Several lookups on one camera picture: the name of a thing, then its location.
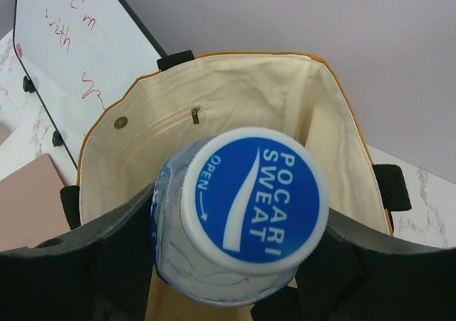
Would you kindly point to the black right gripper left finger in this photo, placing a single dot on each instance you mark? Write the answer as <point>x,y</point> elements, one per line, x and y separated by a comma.
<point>71,271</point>

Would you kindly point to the pink notebook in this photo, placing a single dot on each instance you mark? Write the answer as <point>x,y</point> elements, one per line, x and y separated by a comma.
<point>31,208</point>

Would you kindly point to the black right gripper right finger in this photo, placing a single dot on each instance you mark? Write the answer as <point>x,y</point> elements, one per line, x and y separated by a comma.
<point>374,274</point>

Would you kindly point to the small whiteboard with writing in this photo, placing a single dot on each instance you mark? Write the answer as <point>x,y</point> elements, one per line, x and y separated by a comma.
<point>81,56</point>

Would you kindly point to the clear water bottle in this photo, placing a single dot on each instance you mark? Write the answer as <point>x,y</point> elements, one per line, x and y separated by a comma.
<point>234,215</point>

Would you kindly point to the yellow canvas tote bag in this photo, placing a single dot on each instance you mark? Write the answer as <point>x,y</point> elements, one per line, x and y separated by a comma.
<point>194,97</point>

